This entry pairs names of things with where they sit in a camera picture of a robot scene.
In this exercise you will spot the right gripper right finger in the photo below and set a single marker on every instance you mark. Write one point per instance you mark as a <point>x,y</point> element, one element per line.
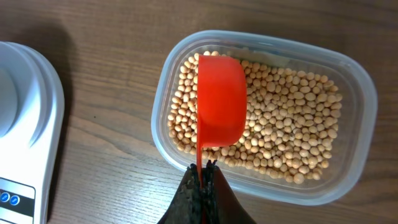
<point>219,201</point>

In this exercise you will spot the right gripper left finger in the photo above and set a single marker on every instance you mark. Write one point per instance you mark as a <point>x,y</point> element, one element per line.
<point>185,207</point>

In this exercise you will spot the red plastic measuring scoop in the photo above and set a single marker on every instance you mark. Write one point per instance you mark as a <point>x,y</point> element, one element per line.
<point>221,104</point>

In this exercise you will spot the white digital kitchen scale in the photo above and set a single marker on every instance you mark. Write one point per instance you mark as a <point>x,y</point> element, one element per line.
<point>29,148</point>

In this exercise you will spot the grey round bowl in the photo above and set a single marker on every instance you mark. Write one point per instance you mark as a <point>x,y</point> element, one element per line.
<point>8,102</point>

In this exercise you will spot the clear plastic container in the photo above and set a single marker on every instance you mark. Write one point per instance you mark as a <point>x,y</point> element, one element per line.
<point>355,125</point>

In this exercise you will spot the soybeans in container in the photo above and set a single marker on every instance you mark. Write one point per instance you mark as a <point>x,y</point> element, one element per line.
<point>291,124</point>

